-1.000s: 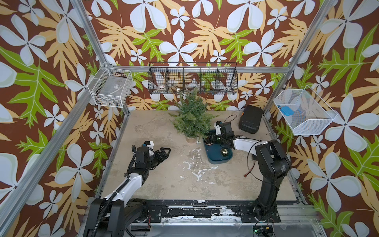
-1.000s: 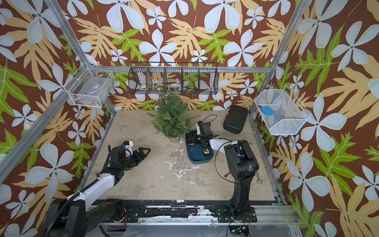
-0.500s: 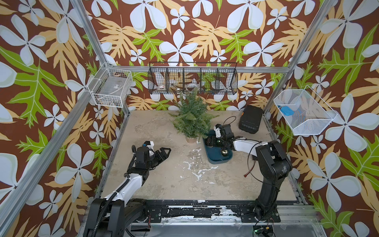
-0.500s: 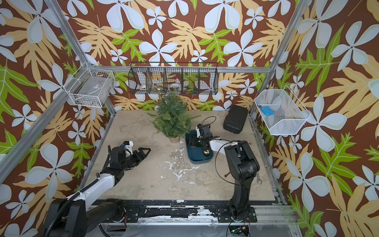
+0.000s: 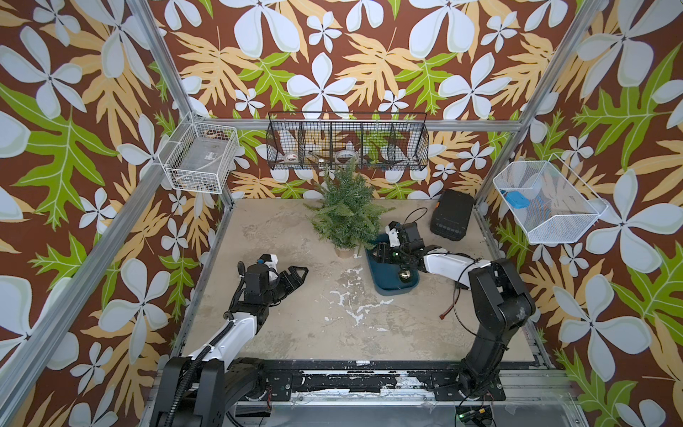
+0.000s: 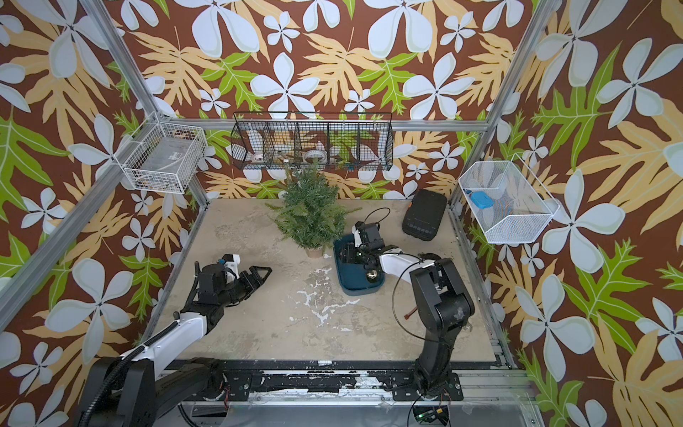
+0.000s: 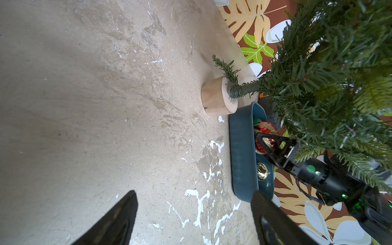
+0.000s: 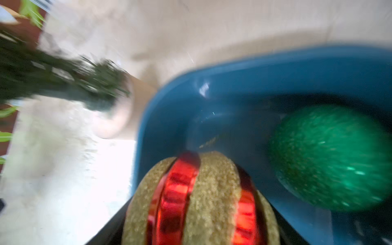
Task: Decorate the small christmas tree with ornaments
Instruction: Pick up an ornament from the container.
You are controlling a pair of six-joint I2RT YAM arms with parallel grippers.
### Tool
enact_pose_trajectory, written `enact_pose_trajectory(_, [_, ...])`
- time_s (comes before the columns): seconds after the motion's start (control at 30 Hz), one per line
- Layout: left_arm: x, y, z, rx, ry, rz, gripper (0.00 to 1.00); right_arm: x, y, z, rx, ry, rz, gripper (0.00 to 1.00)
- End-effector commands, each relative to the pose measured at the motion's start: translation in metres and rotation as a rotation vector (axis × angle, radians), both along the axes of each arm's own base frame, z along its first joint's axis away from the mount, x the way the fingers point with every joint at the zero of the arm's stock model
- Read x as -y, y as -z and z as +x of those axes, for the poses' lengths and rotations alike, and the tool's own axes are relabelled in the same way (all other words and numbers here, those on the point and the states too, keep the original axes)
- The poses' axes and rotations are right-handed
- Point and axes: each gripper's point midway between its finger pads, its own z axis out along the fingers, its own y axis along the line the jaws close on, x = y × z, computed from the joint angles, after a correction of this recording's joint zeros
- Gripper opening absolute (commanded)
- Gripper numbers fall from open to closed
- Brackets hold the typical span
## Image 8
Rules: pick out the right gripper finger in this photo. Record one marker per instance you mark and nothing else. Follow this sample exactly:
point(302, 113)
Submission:
point(111, 233)

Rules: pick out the red gold striped ornament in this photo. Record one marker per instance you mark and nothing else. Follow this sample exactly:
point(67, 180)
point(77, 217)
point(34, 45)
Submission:
point(199, 199)

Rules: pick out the green glitter ball ornament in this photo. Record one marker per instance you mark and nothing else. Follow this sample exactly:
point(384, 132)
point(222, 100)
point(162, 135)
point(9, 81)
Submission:
point(333, 157)

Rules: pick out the beige tree pot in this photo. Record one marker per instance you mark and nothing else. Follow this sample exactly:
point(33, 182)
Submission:
point(123, 119)

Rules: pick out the small green christmas tree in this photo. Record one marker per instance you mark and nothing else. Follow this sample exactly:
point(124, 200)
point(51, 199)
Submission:
point(27, 72)

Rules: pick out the teal plastic tray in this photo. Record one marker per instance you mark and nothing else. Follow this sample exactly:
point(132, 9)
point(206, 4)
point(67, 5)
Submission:
point(233, 107)

